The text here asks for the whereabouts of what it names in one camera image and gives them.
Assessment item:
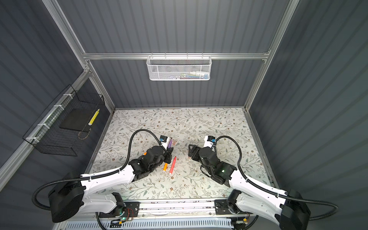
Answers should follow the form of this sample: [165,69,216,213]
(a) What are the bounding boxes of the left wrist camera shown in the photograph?
[160,135,168,143]

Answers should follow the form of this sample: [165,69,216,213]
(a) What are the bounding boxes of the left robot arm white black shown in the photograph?
[48,146,173,223]

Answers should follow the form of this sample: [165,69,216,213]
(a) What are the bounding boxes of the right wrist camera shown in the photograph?
[204,136,216,148]

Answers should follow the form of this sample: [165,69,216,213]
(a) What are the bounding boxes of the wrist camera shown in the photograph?
[160,135,168,143]
[204,136,216,148]

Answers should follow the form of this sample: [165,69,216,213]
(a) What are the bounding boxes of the left black corrugated cable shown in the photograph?
[31,128,166,211]

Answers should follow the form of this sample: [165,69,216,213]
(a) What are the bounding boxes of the purple marker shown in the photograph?
[167,138,173,148]

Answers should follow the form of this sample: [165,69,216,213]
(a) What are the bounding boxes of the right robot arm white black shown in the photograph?
[188,141,311,230]

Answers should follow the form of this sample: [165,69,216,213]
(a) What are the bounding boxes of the white wire mesh basket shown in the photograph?
[146,57,212,81]

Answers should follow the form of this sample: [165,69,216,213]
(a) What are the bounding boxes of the black wire mesh basket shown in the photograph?
[23,87,105,157]

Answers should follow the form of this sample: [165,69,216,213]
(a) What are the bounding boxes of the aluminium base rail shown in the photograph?
[63,198,288,219]

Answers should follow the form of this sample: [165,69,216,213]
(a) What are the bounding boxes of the pink marker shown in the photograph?
[169,156,177,174]

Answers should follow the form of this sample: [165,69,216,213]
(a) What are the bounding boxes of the items in white basket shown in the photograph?
[168,71,210,80]

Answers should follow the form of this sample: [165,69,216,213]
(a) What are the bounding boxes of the black foam pad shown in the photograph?
[59,109,95,132]

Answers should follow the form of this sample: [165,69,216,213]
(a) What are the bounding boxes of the yellow marker in basket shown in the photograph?
[88,109,100,126]

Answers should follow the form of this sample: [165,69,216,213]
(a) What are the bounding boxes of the white vented cable duct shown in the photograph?
[64,218,233,230]

